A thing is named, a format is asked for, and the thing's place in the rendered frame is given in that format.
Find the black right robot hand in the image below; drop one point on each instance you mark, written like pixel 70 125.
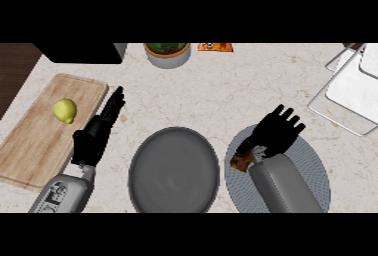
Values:
pixel 275 131

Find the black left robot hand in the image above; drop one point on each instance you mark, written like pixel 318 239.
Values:
pixel 94 136

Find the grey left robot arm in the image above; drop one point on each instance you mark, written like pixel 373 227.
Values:
pixel 64 191

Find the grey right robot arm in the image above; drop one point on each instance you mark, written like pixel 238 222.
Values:
pixel 283 186

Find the brown sweet potato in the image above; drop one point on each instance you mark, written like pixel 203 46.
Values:
pixel 244 158

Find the round grey placemat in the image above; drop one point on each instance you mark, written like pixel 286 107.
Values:
pixel 311 160

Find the wooden cutting board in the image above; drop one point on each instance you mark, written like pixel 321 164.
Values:
pixel 47 130

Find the yellow lemon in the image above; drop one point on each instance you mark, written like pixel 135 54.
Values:
pixel 66 110

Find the round grey plate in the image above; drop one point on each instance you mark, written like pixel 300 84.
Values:
pixel 174 170

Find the black appliance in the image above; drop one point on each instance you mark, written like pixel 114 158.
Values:
pixel 82 52

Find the orange packet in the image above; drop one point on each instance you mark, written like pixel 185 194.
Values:
pixel 215 46

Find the potted plant in grey pot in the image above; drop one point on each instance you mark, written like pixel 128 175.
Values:
pixel 168 53

